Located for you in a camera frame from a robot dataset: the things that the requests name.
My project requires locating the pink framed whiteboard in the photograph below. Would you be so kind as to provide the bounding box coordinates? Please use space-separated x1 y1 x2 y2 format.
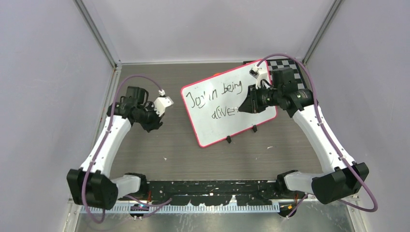
180 61 277 147

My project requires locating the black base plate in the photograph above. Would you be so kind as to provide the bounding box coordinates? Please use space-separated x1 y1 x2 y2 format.
117 180 308 207

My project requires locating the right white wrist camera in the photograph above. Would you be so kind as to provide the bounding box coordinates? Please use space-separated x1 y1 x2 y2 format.
249 65 270 89

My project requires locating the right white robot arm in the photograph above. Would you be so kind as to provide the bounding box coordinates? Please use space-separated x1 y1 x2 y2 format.
238 65 369 204

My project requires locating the slotted cable duct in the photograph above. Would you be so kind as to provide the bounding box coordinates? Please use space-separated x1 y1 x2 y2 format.
79 204 280 214

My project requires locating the left black board clip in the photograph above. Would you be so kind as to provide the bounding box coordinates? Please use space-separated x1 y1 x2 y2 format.
226 136 232 144

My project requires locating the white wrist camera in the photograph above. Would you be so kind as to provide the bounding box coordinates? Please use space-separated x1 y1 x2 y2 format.
153 97 174 117
249 65 270 89

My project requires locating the black white checkerboard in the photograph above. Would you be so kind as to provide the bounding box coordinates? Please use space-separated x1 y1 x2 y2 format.
247 58 307 95

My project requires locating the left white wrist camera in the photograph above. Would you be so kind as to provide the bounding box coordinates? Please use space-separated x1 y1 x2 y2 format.
153 97 174 117

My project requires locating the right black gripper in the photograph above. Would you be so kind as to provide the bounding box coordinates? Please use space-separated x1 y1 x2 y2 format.
239 83 282 113

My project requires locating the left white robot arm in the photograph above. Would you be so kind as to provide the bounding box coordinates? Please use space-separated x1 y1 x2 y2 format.
67 87 173 210

